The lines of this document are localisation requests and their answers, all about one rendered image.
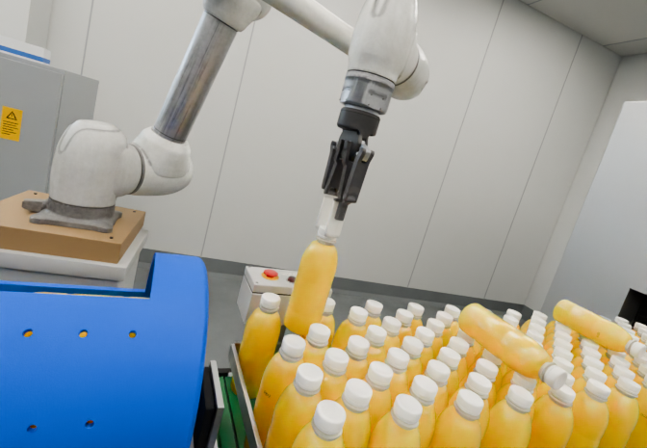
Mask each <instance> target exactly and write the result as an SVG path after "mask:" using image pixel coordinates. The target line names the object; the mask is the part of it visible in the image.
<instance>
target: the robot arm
mask: <svg viewBox="0 0 647 448"><path fill-rule="evenodd" d="M202 5H203V9H204V12H203V15H202V17H201V18H200V20H199V23H198V25H197V27H196V30H195V32H194V35H193V38H192V40H191V42H190V45H189V47H188V49H187V51H186V54H185V56H184V58H183V61H182V63H181V65H180V67H179V69H178V71H177V73H176V76H175V78H174V80H173V82H172V85H171V87H170V89H169V92H168V95H167V97H166V100H165V102H164V104H163V107H162V109H161V111H160V113H159V116H158V117H157V119H156V122H155V124H154V125H153V126H150V127H147V128H145V129H144V130H143V131H142V132H141V134H140V135H139V136H138V137H137V138H136V139H135V140H134V141H133V142H132V143H131V144H128V143H127V138H126V136H125V135H124V133H123V132H122V131H121V130H120V129H118V128H117V127H116V126H114V125H113V124H110V123H107V122H103V121H97V120H89V119H79V120H76V121H75V122H74V123H72V124H70V125H69V126H68V128H67V129H66V131H65V132H64V134H63V135H62V137H61V138H60V140H59V142H58V145H57V147H56V150H55V154H54V158H53V163H52V168H51V173H50V190H49V197H48V198H47V199H38V198H25V199H24V201H22V205H21V206H22V208H24V209H28V210H31V211H35V212H38V213H37V214H34V215H31V216H30V218H29V223H32V224H50V225H57V226H64V227H71V228H78V229H85V230H92V231H97V232H101V233H112V232H113V226H114V224H115V223H116V221H117V219H119V218H121V216H122V212H120V211H116V210H115V207H116V198H117V197H122V196H125V195H133V196H164V195H169V194H173V193H176V192H178V191H181V190H182V189H184V188H185V187H187V186H188V185H189V183H190V182H191V180H192V177H193V173H194V167H193V163H192V160H191V158H190V153H191V150H190V146H189V144H188V142H187V138H188V136H189V134H190V132H191V130H192V128H193V126H194V123H195V120H196V118H197V116H198V114H199V112H200V110H201V108H202V106H203V103H204V101H205V99H206V97H207V95H208V93H209V91H210V90H211V88H212V85H213V83H214V81H215V79H216V77H217V75H218V73H219V71H220V67H221V65H222V63H223V61H224V59H225V57H226V55H227V53H228V50H229V48H230V46H231V44H232V42H233V40H234V38H235V37H236V34H237V32H238V31H239V32H242V31H243V30H244V29H245V28H246V27H247V26H248V25H249V24H250V23H251V22H252V21H257V20H260V19H262V18H264V17H265V16H266V15H267V14H268V13H269V11H270V10H271V8H272V7H273V8H275V9H277V10H278V11H280V12H281V13H283V14H285V15H286V16H288V17H290V18H291V19H293V20H294V21H295V22H296V23H298V24H300V25H301V26H303V27H304V28H306V29H307V30H309V31H311V32H312V33H314V34H315V35H317V36H318V37H320V38H321V39H323V40H325V41H327V42H328V43H330V44H331V45H333V46H334V47H336V48H337V49H339V50H340V51H342V52H343V53H345V54H346V55H348V56H349V66H348V71H347V74H346V77H345V82H344V86H343V89H342V92H341V96H340V99H339V100H340V103H341V104H343V105H345V107H343V108H341V111H340V114H339V117H338V121H337V126H338V127H339V128H342V129H343V131H342V133H341V135H340V137H339V141H338V142H335V141H332V142H331V144H330V152H329V156H328V160H327V164H326V168H325V172H324V176H323V183H322V189H324V191H323V193H324V196H323V202H322V206H321V209H320V213H319V216H318V219H317V222H316V226H315V227H316V228H319V227H320V225H326V228H325V232H324V236H327V237H333V238H339V237H340V233H341V230H342V226H343V223H344V219H345V216H346V213H347V210H348V206H349V204H351V203H356V202H357V200H358V197H359V194H360V191H361V188H362V185H363V182H364V179H365V176H366V173H367V170H368V167H369V165H370V163H371V161H372V159H373V157H374V155H375V152H374V151H373V150H369V149H368V140H369V137H374V136H375V135H376V132H377V128H378V126H379V123H380V117H379V116H378V115H380V116H383V115H385V114H386V113H387V110H388V107H389V103H390V100H391V97H393V98H394V99H397V100H409V99H412V98H415V97H416V96H418V95H419V94H420V93H421V92H422V90H423V89H424V87H425V86H426V84H427V82H428V78H429V65H428V61H427V57H426V55H425V53H424V51H423V50H422V48H421V47H420V46H419V45H418V43H417V31H416V27H417V22H418V4H417V0H366V1H365V3H364V5H363V7H362V9H361V12H360V14H359V16H358V18H357V21H356V24H355V27H354V28H352V27H351V26H349V25H348V24H347V23H346V22H344V21H343V20H341V19H340V18H339V17H337V16H336V15H334V14H333V13H331V12H330V11H329V10H327V9H326V8H325V7H323V6H322V5H320V4H319V3H318V2H316V1H315V0H202ZM338 191H339V192H338Z"/></svg>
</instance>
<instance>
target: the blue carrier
mask: <svg viewBox="0 0 647 448"><path fill-rule="evenodd" d="M36 292H52V293H67V294H88V295H106V296H122V297H143V298H150V299H137V298H118V297H99V296H81V295H62V294H43V293H36ZM208 313H209V288H208V277H207V271H206V267H205V264H204V262H203V261H202V259H200V258H199V257H195V256H187V255H178V254H168V253H159V252H155V253H154V255H153V259H152V263H151V266H150V271H149V275H148V279H147V284H146V287H145V289H131V288H115V287H100V286H85V285H69V284H54V283H38V282H23V281H7V280H0V448H190V445H191V441H192V437H193V433H194V424H195V420H196V415H197V410H198V404H199V398H200V392H201V386H202V379H203V371H204V363H205V354H206V344H207V331H208ZM28 331H32V332H33V334H32V335H31V336H29V337H25V336H24V334H25V333H26V332H28ZM82 332H86V333H87V336H85V337H80V336H79V335H80V333H82ZM132 332H134V333H135V334H136V336H135V337H133V338H131V337H129V334H130V333H132ZM90 420H92V421H93V422H92V423H87V422H88V421H90ZM31 425H36V426H37V427H36V428H31V427H30V426H31Z"/></svg>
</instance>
